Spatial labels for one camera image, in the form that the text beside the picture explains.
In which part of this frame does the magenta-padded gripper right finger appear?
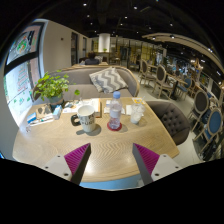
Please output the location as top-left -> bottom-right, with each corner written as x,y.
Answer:
132,143 -> 184,186

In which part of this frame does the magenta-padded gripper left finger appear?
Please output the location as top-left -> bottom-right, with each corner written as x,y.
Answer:
43,143 -> 92,186

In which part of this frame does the clear blue-capped water bottle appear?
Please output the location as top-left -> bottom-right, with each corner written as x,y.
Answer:
108,90 -> 123,131

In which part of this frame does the flat round red coaster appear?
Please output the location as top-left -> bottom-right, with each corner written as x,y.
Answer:
106,121 -> 124,133

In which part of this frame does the grey tufted armchair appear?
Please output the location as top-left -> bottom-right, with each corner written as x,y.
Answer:
145,100 -> 191,147

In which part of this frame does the clear plastic cup with straw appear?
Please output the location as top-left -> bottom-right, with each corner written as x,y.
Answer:
129,97 -> 146,125

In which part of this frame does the small light blue carton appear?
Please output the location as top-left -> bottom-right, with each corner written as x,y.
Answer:
52,104 -> 64,121

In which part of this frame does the printed paper menu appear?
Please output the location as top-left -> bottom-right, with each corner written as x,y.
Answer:
62,97 -> 102,118

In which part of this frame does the yellow square card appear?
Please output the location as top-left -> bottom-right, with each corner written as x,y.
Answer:
131,96 -> 145,105

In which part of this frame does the flat blue card box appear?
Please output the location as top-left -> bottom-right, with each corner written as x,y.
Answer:
26,111 -> 38,125

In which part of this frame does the group of dining chairs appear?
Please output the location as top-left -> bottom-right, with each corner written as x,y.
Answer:
138,58 -> 224,158

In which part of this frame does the green potted plant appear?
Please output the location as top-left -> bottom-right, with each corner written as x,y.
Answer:
32,68 -> 81,107

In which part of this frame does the grey wood-framed sofa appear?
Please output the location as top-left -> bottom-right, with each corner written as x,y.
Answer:
31,64 -> 141,102

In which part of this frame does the grey chevron pillow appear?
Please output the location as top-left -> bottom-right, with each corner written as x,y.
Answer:
88,66 -> 130,95

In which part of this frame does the person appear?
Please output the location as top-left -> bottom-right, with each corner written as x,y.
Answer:
83,51 -> 101,66

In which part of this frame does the group of ceiling lights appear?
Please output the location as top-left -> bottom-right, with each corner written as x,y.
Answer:
79,0 -> 218,54

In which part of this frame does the white mug with black handle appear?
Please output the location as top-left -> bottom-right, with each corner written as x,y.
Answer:
70,104 -> 97,134

